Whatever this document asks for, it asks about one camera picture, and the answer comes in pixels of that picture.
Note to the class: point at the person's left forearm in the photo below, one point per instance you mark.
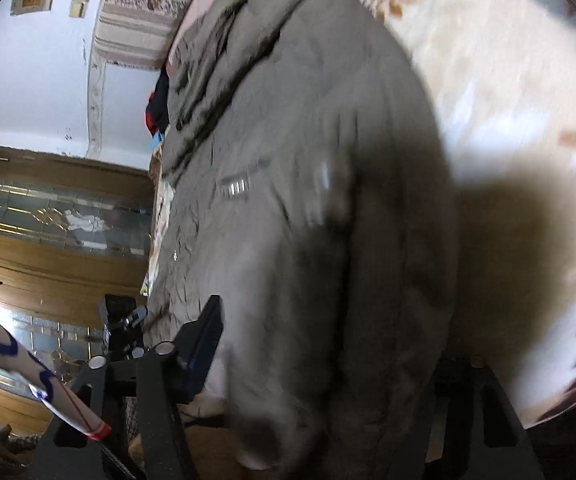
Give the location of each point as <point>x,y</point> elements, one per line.
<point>23,365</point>

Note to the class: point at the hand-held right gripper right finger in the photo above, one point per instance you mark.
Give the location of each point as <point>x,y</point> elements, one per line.
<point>467,410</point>

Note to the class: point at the leaf print blanket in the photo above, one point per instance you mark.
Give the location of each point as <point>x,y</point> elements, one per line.
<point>517,110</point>

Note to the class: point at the striped beige cushion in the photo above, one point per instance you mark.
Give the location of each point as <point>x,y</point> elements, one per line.
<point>138,15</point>

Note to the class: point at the olive quilted jacket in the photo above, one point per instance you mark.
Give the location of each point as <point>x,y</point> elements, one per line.
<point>293,210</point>

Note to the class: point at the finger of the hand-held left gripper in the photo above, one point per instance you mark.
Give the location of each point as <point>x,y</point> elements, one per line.
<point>135,316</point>

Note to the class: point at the pile of dark clothes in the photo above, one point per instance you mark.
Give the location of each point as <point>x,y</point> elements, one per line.
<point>159,105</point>

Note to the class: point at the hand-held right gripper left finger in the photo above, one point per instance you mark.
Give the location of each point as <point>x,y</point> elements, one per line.
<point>202,342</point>

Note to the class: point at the wooden door with glass panel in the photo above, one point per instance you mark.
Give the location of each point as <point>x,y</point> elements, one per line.
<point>43,260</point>

